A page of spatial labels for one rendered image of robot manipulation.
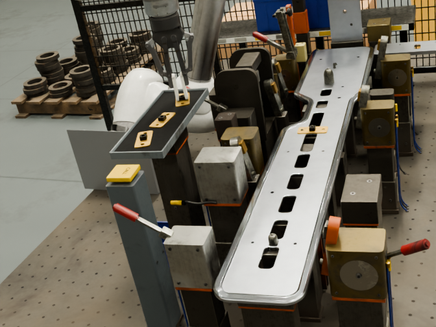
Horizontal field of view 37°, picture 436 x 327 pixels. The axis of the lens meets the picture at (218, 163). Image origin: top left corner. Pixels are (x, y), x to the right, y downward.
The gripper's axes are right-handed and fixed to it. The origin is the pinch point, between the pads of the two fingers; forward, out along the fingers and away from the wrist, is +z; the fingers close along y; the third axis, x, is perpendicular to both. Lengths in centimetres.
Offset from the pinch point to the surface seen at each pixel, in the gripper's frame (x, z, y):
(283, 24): 47, 3, 34
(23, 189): 191, 120, -124
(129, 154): -27.7, 4.0, -12.8
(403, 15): 77, 17, 83
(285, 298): -68, 20, 17
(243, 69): 6.6, 1.1, 17.8
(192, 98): -0.4, 4.0, 2.7
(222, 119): -4.0, 10.1, 9.6
